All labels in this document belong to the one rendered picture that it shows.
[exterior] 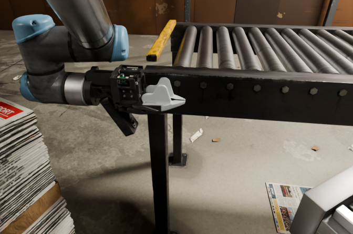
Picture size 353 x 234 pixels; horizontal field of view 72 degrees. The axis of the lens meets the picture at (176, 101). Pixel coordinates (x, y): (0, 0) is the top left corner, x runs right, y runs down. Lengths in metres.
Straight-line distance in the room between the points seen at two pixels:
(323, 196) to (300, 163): 1.25
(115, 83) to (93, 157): 1.12
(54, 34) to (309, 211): 0.52
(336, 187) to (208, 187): 1.01
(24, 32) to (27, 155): 0.23
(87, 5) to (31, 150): 0.27
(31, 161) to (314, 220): 0.46
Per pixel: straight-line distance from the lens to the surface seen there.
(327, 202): 0.40
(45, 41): 0.55
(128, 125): 0.58
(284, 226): 1.32
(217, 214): 1.28
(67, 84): 0.57
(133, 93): 0.52
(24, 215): 0.57
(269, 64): 0.73
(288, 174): 1.56
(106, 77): 0.53
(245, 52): 0.78
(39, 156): 0.52
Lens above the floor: 1.05
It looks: 31 degrees down
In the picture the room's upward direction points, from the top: straight up
